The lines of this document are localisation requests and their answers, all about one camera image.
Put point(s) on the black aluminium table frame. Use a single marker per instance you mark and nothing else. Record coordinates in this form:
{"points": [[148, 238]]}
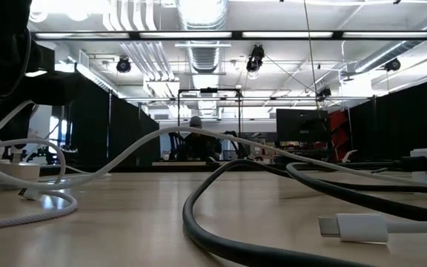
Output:
{"points": [[124, 168]]}

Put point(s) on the black monitor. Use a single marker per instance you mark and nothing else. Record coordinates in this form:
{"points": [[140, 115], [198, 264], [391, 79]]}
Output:
{"points": [[302, 126]]}

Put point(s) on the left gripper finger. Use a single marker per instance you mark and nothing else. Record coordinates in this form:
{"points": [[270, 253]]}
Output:
{"points": [[13, 131]]}

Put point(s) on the long white power strip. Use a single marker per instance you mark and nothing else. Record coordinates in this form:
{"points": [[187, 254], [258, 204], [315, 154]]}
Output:
{"points": [[20, 170]]}

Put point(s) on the black overhead rig beam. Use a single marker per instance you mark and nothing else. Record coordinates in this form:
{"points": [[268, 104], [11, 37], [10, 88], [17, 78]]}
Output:
{"points": [[236, 35]]}

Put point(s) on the red cabinet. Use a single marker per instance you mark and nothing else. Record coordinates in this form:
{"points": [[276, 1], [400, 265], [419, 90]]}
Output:
{"points": [[339, 133]]}

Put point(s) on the black curtain divider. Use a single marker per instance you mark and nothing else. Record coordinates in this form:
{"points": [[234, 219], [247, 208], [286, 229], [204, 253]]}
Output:
{"points": [[402, 126], [124, 122]]}

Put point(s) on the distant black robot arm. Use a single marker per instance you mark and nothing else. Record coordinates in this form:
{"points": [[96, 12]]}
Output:
{"points": [[174, 144], [240, 148]]}

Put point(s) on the distant black rig frame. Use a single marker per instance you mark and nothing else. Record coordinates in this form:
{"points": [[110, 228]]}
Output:
{"points": [[210, 90]]}

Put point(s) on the black ceiling spotlight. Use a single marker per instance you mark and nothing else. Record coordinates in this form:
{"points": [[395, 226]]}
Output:
{"points": [[392, 65], [255, 59], [324, 92], [123, 65]]}

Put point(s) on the person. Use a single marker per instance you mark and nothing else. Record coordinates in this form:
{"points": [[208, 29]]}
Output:
{"points": [[198, 146]]}

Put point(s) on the silver ventilation duct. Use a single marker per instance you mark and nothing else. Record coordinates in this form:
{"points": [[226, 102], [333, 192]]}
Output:
{"points": [[203, 55]]}

